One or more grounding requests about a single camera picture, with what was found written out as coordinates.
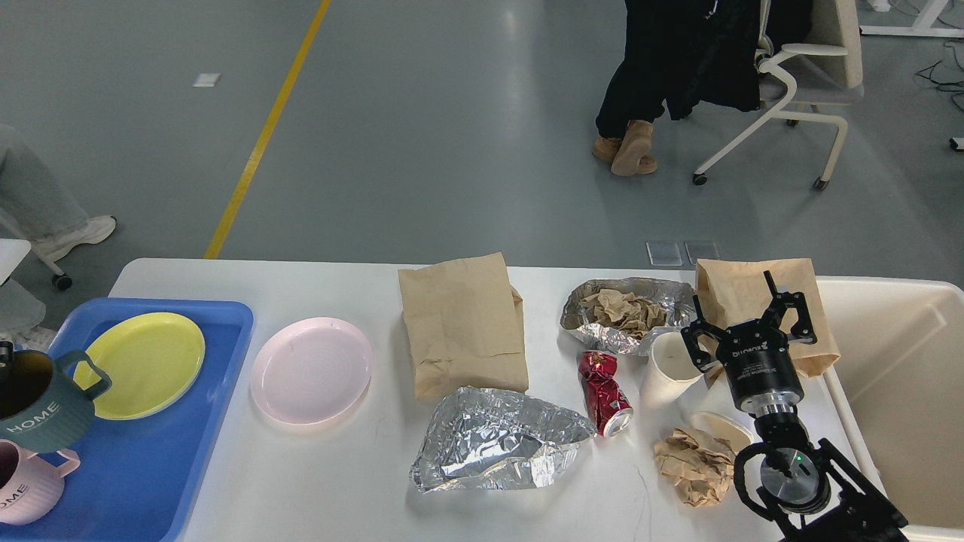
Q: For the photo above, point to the flattened white paper cup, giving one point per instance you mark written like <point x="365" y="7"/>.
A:
<point x="723" y="428"/>

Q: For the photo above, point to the white office chair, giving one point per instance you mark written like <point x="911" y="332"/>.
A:
<point x="825" y="69"/>

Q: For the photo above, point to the large brown paper bag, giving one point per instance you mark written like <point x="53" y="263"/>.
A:
<point x="465" y="326"/>

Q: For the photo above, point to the blue plastic tray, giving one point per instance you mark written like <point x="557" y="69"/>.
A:
<point x="138" y="480"/>

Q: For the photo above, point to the person in grey trousers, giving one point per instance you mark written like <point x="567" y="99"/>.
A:
<point x="46" y="212"/>

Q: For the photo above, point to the yellow plate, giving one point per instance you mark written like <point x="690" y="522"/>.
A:
<point x="152" y="360"/>

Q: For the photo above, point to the beige plastic bin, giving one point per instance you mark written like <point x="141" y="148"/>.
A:
<point x="898" y="389"/>

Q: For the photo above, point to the white desk leg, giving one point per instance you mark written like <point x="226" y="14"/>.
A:
<point x="922" y="27"/>

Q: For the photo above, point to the white chair at left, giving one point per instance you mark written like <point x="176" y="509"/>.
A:
<point x="21" y="312"/>

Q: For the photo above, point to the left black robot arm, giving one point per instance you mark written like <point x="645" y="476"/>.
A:
<point x="7" y="354"/>

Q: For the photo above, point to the brown paper bag right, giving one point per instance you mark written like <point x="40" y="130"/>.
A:
<point x="732" y="292"/>

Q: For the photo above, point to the crumpled foil sheet front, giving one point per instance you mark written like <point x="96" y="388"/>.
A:
<point x="491" y="439"/>

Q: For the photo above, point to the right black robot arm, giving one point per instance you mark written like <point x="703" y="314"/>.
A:
<point x="810" y="490"/>

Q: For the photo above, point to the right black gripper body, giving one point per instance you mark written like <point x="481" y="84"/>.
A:
<point x="760" y="372"/>

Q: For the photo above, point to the foil tray with paper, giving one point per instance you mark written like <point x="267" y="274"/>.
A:
<point x="675" y="297"/>

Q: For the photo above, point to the dark green home mug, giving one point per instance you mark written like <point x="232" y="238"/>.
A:
<point x="42" y="408"/>

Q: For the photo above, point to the crushed red soda can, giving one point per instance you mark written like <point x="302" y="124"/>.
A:
<point x="607" y="405"/>

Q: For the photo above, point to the pink plate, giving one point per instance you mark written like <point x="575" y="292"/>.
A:
<point x="311" y="372"/>

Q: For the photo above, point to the pink home mug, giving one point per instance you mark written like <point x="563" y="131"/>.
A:
<point x="31" y="486"/>

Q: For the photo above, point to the person in black clothes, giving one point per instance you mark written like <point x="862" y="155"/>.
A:
<point x="678" y="54"/>

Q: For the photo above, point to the crumpled brown paper in foil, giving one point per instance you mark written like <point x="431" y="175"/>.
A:
<point x="631" y="315"/>

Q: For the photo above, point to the crumpled brown paper ball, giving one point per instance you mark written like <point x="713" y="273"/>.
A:
<point x="699" y="465"/>

